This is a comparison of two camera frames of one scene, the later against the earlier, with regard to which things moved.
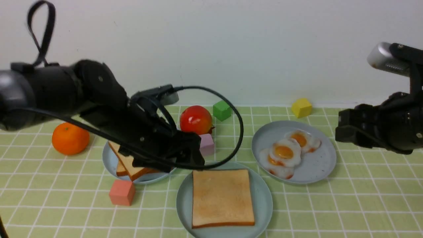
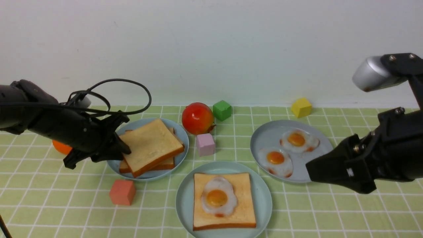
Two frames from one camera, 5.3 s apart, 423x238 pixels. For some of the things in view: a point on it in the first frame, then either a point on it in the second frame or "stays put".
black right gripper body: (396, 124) to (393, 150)
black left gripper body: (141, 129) to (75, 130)
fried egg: (287, 151) to (218, 198)
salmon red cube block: (122, 193) stays put
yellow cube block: (301, 107) stays put
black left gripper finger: (187, 146) to (109, 124)
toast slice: (221, 197) stays put
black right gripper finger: (357, 116) to (347, 149)
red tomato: (197, 119) stays put
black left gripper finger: (164, 164) to (115, 150)
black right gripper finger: (350, 134) to (332, 168)
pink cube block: (207, 146) stays put
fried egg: (308, 143) stays put
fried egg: (275, 167) stays put
